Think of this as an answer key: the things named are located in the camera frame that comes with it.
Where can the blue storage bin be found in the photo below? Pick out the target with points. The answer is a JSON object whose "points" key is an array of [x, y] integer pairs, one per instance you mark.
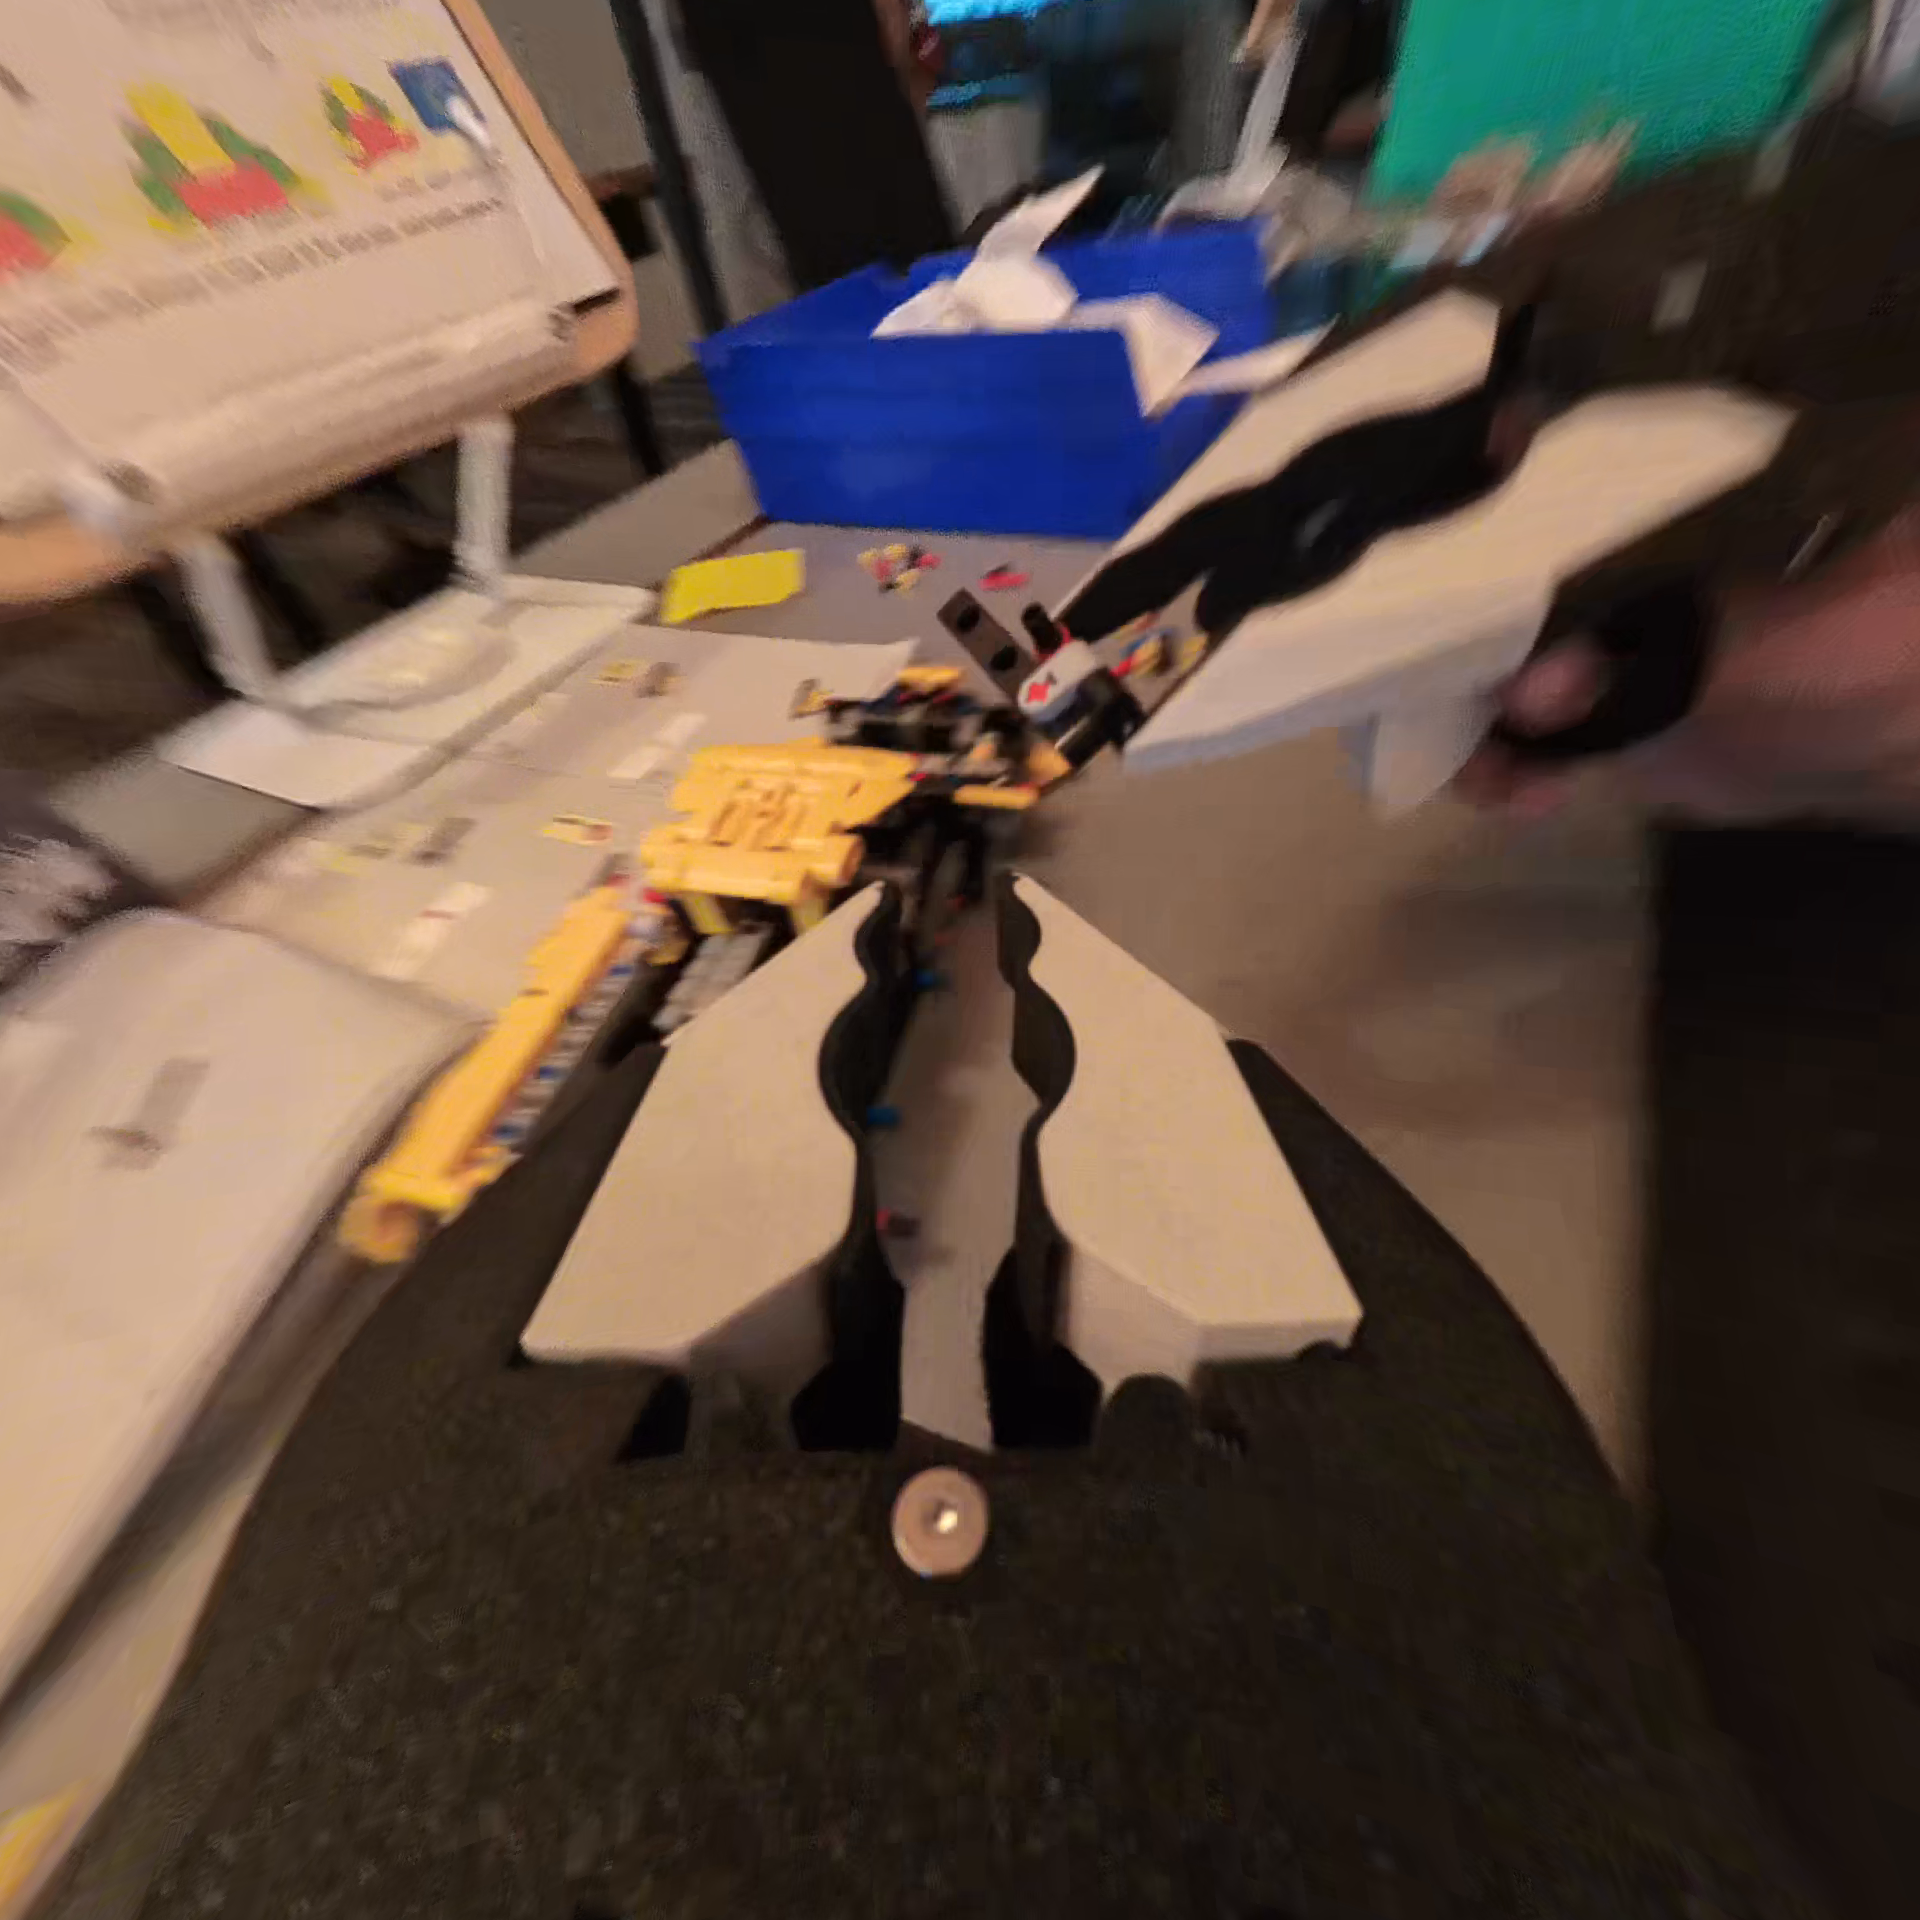
{"points": [[961, 435]]}

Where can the black brick beam assembly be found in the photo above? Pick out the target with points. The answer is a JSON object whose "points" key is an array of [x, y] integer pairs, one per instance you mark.
{"points": [[983, 637]]}

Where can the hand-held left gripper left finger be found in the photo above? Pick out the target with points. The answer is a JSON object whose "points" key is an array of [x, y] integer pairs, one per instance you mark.
{"points": [[704, 1185]]}

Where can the grey desk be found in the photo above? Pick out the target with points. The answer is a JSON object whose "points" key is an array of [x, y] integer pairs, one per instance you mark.
{"points": [[1425, 1050]]}

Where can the model ship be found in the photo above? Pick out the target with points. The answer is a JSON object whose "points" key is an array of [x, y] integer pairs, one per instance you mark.
{"points": [[1483, 195]]}

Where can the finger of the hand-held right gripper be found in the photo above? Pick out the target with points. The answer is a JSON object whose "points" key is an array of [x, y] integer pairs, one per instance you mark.
{"points": [[1349, 376], [1425, 600]]}

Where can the green plastic bin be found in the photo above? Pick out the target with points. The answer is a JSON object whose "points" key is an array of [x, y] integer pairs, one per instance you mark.
{"points": [[1576, 89]]}

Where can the printed paper sheet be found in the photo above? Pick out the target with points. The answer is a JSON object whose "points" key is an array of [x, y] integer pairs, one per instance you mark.
{"points": [[301, 270]]}

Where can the scattered coloured brick pins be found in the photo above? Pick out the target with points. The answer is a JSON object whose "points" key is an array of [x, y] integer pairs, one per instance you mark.
{"points": [[901, 563]]}

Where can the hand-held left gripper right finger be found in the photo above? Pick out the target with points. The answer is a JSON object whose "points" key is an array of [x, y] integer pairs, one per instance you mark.
{"points": [[1201, 1185]]}

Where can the closed instruction booklet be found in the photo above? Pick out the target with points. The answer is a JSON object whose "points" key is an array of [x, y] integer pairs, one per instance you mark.
{"points": [[182, 1201]]}

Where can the yellow paper note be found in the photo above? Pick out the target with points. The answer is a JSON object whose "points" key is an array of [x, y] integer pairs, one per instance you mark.
{"points": [[735, 585]]}

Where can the partly built toy brick car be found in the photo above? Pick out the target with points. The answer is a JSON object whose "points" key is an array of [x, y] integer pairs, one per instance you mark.
{"points": [[779, 825]]}

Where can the person's right hand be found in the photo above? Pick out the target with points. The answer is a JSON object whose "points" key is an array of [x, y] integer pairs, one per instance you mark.
{"points": [[1829, 674]]}

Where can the crumpled white paper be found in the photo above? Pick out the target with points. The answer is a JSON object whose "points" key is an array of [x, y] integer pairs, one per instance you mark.
{"points": [[1021, 283]]}

